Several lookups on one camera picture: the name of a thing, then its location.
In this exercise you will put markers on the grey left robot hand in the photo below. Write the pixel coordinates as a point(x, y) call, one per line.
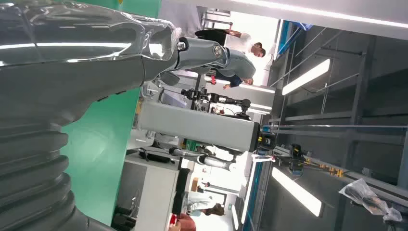
point(63, 73)

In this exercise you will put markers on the green table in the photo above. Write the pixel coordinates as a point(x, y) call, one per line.
point(95, 159)

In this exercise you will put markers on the black bag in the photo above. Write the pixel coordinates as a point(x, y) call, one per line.
point(156, 157)

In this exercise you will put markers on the grey robot stand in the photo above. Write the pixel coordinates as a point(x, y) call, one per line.
point(197, 126)

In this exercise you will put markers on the person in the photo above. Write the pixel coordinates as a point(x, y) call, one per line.
point(210, 34)
point(234, 81)
point(215, 210)

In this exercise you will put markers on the white cabinet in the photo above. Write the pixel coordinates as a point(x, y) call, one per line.
point(156, 197)

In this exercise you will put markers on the blue framed partition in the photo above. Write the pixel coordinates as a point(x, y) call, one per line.
point(255, 191)

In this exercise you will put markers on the black and yellow overhead rig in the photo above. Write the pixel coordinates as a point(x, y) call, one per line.
point(296, 159)

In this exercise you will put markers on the white beam with strip light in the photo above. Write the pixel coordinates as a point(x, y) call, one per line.
point(350, 25)

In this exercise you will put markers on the clear plastic bag bundle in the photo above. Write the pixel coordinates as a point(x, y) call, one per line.
point(363, 196)

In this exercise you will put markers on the black camera rig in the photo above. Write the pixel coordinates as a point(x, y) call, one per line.
point(197, 95)

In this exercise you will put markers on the black camera on stand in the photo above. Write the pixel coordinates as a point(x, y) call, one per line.
point(267, 142)

